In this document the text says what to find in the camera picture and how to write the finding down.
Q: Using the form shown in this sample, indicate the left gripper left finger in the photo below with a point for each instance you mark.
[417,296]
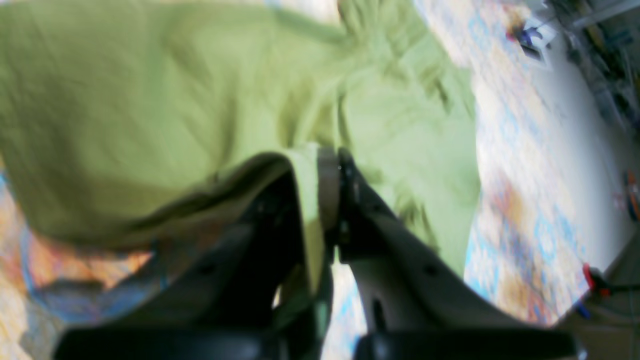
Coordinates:
[221,307]

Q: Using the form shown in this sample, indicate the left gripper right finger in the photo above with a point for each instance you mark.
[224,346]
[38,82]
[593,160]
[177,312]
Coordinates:
[415,307]

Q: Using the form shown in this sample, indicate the green t-shirt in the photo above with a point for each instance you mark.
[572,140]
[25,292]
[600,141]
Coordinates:
[116,113]

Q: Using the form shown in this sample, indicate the patterned tablecloth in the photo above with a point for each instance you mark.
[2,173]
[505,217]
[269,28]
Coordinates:
[546,207]

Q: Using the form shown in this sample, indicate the blue clamp upper left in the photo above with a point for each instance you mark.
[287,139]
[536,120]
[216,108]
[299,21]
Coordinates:
[532,40]

